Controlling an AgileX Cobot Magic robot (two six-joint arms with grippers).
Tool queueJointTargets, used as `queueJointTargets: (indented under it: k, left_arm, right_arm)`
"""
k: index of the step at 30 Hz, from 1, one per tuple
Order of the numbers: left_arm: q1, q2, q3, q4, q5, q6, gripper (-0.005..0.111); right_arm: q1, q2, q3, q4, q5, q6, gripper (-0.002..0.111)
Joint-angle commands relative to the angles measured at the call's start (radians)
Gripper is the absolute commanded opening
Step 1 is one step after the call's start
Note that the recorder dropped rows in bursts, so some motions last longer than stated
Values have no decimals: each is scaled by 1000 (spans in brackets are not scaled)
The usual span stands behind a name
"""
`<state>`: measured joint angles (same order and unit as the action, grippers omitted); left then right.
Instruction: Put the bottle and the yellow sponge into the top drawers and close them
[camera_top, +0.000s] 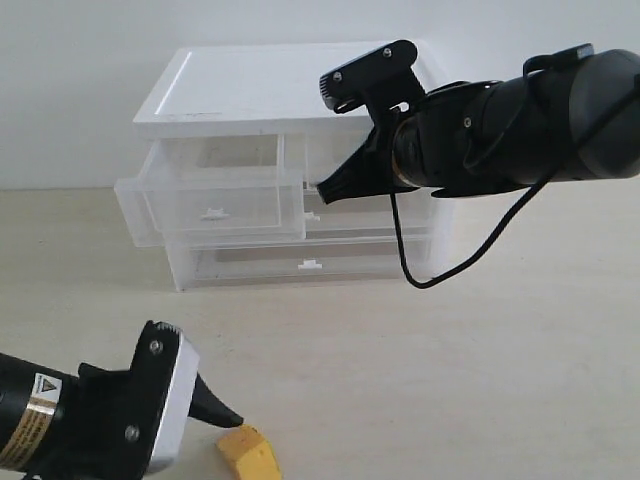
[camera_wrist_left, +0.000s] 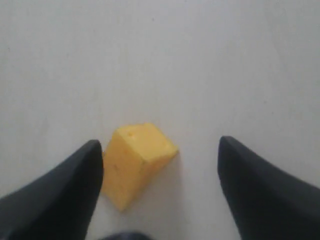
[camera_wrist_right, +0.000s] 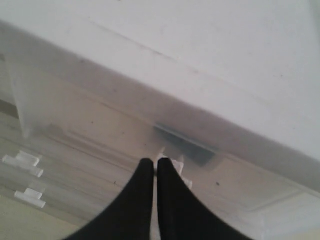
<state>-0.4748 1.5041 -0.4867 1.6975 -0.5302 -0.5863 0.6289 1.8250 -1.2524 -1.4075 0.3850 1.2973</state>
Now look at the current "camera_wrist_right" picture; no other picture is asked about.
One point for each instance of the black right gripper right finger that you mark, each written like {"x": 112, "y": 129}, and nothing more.
{"x": 181, "y": 216}

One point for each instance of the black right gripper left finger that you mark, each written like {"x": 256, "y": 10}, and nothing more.
{"x": 129, "y": 216}

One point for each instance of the bottom wide clear drawer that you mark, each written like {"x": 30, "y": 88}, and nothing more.
{"x": 30, "y": 197}

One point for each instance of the wide clear drawer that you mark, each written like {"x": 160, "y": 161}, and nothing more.
{"x": 30, "y": 197}
{"x": 25, "y": 162}

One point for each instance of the middle wide clear drawer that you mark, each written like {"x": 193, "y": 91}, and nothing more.
{"x": 25, "y": 162}

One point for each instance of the white plastic drawer cabinet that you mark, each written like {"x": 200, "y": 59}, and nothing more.
{"x": 236, "y": 77}

